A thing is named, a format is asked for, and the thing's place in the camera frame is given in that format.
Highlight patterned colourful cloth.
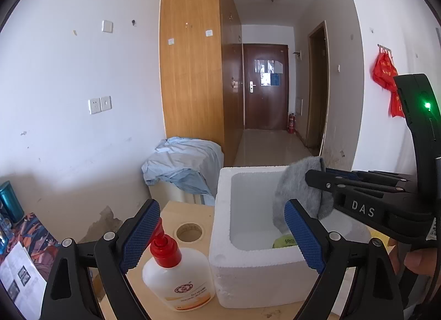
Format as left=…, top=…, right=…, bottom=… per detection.
left=0, top=213, right=62, bottom=291

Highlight brown entrance door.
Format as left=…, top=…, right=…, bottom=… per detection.
left=243, top=44, right=289, bottom=131

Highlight grey sock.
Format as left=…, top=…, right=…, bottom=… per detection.
left=273, top=156, right=335, bottom=235

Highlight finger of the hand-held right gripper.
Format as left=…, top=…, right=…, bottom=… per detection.
left=326, top=167, right=418, bottom=183
left=305, top=169, right=418, bottom=201

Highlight white double wall socket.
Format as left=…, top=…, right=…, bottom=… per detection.
left=87, top=96, right=113, bottom=115

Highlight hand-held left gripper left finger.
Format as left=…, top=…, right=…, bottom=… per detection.
left=41, top=199, right=162, bottom=320

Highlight hand wash bottle red pump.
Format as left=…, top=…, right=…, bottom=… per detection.
left=142, top=218, right=216, bottom=312

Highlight person's right hand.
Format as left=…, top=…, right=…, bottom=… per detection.
left=388, top=236, right=437, bottom=277

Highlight small clear spray bottle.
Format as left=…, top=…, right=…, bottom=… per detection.
left=0, top=217, right=14, bottom=242

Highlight red hanging bag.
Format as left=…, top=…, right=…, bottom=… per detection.
left=372, top=53, right=406, bottom=119

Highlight wooden wardrobe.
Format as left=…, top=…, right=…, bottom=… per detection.
left=159, top=0, right=244, bottom=166

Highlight papers on door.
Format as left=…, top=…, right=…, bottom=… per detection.
left=254, top=59, right=284, bottom=87

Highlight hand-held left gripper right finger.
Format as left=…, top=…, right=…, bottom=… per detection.
left=284, top=199, right=404, bottom=320

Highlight green tissue pack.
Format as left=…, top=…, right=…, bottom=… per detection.
left=272, top=234, right=299, bottom=249

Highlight light blue bed sheet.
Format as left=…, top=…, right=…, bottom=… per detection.
left=141, top=136, right=224, bottom=205

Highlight teal metal canister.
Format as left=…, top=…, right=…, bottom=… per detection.
left=0, top=181, right=25, bottom=225

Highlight white paper booklet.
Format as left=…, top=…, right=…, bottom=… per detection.
left=0, top=241, right=47, bottom=299

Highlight wooden side door frame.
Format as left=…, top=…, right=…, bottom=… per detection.
left=307, top=20, right=330, bottom=156

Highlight white foam box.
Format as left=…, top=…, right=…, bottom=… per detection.
left=208, top=165, right=373, bottom=310

